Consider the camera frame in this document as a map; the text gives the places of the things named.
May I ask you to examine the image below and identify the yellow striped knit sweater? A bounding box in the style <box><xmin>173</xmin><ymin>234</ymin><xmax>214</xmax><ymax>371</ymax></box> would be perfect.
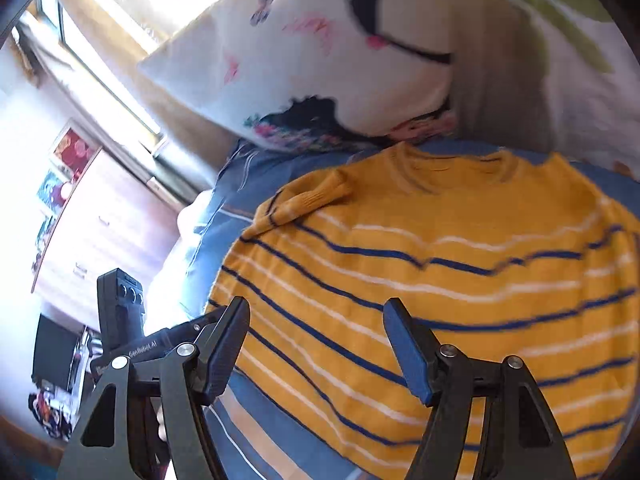
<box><xmin>208</xmin><ymin>144</ymin><xmax>639</xmax><ymax>479</ymax></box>

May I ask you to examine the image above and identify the black monitor screen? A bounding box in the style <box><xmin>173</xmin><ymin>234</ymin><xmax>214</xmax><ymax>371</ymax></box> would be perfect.
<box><xmin>32</xmin><ymin>315</ymin><xmax>79</xmax><ymax>392</ymax></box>

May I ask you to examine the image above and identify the cream cushion with silhouette print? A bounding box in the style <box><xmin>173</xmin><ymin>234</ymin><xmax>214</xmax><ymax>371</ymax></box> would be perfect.
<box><xmin>140</xmin><ymin>0</ymin><xmax>456</xmax><ymax>152</ymax></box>

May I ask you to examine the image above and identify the white floral leaf pillow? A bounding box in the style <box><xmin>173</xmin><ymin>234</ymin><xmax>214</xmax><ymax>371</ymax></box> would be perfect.
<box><xmin>450</xmin><ymin>0</ymin><xmax>639</xmax><ymax>179</ymax></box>

